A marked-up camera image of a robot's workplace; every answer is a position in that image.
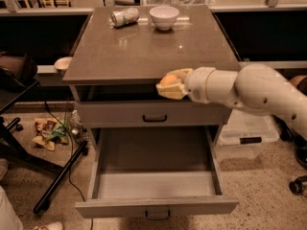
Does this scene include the black chair caster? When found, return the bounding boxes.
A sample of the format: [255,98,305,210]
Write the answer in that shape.
[289,175,307,195]

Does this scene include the snack bag pile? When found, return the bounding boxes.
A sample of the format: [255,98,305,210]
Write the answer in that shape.
[33,118,69,151]

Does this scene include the black floor cable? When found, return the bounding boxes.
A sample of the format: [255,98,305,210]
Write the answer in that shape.
[40,83,94,230]

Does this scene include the plastic water bottle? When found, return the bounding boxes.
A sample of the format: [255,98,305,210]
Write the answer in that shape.
[69,110,83,144]

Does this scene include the open grey drawer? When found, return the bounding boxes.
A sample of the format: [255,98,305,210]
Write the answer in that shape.
[76,126,238,220]

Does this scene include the black office chair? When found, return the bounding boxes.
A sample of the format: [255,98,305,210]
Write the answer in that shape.
[0,52,89,215]

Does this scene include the white ceramic bowl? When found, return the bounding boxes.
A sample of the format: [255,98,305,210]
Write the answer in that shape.
[150,6,179,30]

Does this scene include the lying drink can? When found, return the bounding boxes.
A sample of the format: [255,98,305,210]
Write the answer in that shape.
[110,8,139,28]

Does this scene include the clear plastic storage bin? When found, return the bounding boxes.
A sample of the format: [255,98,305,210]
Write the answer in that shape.
[215,110,279,161]

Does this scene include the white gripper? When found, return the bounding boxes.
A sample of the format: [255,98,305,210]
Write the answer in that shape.
[156,67,215,104]

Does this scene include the grey drawer cabinet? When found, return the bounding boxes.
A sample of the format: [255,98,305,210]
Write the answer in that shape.
[63,6,239,142]

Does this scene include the orange fruit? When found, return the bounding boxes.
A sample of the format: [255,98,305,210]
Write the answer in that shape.
[160,75,178,84]

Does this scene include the small round side bowl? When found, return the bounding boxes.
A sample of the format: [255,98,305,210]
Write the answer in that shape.
[54,57,72,71]

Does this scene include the person leg white trousers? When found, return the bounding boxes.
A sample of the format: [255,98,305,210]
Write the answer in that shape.
[0,158,64,230]

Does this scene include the closed grey upper drawer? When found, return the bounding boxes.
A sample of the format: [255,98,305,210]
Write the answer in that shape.
[76,101,231,127]

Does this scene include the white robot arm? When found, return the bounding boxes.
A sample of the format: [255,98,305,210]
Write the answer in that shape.
[156,64,307,139]

